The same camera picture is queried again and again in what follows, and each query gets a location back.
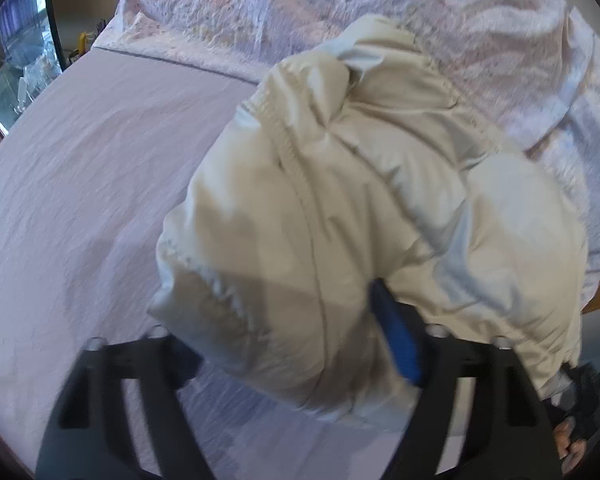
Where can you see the floral lilac duvet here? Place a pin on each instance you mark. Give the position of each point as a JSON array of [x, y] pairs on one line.
[[330, 0]]

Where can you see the bed with lilac sheet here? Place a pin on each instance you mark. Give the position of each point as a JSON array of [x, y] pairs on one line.
[[80, 200]]

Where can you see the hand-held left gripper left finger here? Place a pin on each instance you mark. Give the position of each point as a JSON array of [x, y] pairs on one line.
[[180, 360]]

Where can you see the dark framed window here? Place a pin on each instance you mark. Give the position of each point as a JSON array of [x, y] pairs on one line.
[[20, 35]]

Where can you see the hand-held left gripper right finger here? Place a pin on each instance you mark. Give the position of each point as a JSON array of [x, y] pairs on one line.
[[400, 340]]

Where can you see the yellow topped bottle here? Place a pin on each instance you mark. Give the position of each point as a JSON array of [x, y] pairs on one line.
[[83, 44]]

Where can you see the cream puffer jacket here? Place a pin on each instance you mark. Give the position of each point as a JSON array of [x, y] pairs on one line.
[[355, 200]]

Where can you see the person's right hand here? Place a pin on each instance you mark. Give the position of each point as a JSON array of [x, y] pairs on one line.
[[567, 452]]

